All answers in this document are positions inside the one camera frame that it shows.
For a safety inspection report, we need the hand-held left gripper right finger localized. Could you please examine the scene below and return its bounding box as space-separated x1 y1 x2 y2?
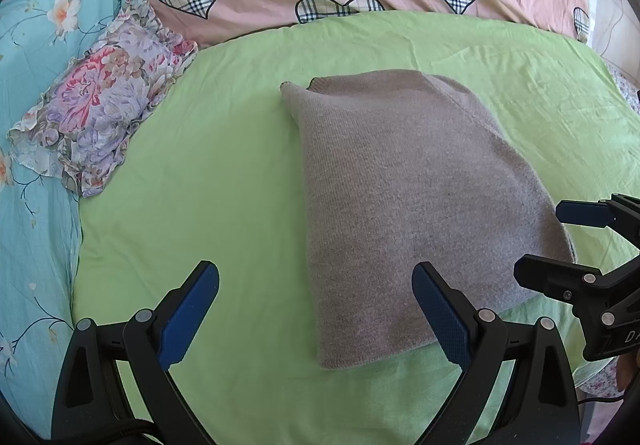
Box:
411 261 582 445

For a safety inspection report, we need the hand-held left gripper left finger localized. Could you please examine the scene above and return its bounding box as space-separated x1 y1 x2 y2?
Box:
51 260 220 445

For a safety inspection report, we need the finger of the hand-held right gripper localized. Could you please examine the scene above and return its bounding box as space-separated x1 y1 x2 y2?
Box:
555 193 640 248
513 252 640 317

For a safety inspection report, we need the grey knit sweater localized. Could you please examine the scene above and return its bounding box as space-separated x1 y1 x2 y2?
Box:
280 70 577 371

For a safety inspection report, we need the person's right hand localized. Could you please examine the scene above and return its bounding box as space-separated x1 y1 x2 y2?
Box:
616 354 637 390

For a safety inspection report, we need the green bed sheet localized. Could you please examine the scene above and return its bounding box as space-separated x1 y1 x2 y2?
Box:
70 9 640 445

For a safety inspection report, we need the purple floral ruffled pillow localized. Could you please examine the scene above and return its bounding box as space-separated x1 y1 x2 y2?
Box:
7 0 199 199

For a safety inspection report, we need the light blue floral sheet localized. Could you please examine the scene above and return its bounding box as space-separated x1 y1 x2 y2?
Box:
0 0 162 438

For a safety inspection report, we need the black cable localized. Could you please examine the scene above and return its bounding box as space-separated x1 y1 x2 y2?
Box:
579 390 628 407

